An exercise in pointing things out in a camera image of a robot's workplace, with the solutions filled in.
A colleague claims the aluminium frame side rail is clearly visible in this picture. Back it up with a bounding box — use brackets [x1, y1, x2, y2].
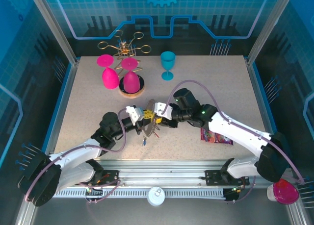
[14, 60, 79, 225]
[246, 60, 307, 225]

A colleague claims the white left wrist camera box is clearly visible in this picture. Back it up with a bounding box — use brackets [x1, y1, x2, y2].
[125, 104, 145, 125]

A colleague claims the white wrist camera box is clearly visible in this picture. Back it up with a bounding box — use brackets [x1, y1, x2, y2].
[125, 104, 145, 125]
[153, 101, 174, 120]

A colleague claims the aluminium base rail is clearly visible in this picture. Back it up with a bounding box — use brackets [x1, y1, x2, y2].
[98, 160, 248, 189]

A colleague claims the round cork rack base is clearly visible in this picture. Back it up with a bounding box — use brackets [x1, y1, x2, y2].
[119, 74, 145, 98]

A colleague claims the teal plastic wine glass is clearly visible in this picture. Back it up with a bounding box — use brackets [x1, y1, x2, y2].
[160, 51, 177, 81]

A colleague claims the small white cup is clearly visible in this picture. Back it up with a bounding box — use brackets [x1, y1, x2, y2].
[266, 184, 277, 201]

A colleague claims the white slotted cable duct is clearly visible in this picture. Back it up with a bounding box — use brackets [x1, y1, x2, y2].
[52, 188, 228, 199]

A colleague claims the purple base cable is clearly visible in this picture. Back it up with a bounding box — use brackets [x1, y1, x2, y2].
[227, 175, 258, 203]
[84, 179, 121, 205]

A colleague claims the metal chain with keys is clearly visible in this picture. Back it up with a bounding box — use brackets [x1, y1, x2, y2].
[147, 123, 160, 139]

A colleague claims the gold wire glass rack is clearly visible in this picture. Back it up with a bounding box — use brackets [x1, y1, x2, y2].
[97, 29, 152, 75]

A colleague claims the aluminium frame post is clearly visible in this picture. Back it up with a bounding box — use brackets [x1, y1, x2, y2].
[246, 0, 291, 65]
[26, 0, 80, 65]

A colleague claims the large grey keyring plate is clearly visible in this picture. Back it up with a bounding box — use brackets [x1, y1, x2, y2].
[143, 99, 157, 138]

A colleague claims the pink plastic wine glass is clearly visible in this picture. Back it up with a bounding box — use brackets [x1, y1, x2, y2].
[96, 54, 119, 89]
[121, 57, 140, 93]

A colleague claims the pink plastic cup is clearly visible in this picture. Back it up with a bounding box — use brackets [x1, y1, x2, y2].
[273, 178, 300, 205]

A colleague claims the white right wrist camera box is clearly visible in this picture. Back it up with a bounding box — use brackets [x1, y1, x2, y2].
[153, 101, 174, 120]

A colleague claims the colourful candy packet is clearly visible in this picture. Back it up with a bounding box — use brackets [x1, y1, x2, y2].
[200, 127, 234, 145]

